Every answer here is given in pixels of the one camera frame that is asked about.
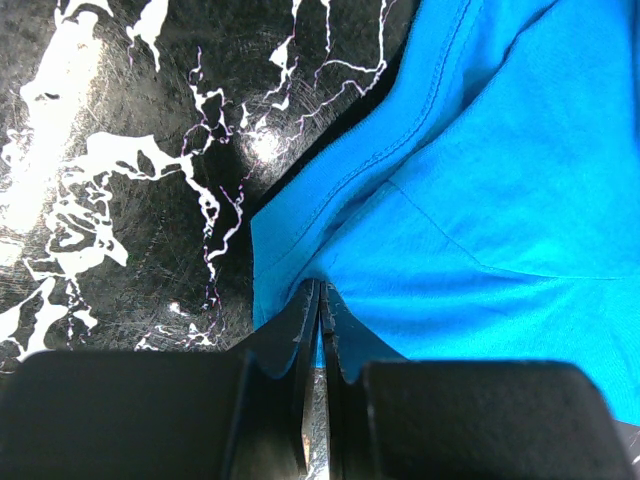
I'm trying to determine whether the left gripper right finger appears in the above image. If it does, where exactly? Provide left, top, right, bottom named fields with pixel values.
left=319, top=285, right=635, bottom=479

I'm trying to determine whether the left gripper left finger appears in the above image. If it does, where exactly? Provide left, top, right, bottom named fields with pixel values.
left=1, top=280, right=320, bottom=479

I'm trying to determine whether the blue t shirt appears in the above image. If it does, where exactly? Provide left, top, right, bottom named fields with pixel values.
left=251, top=1, right=639, bottom=424

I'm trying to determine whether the black marble pattern mat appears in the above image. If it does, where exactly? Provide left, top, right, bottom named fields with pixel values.
left=1, top=1, right=639, bottom=479

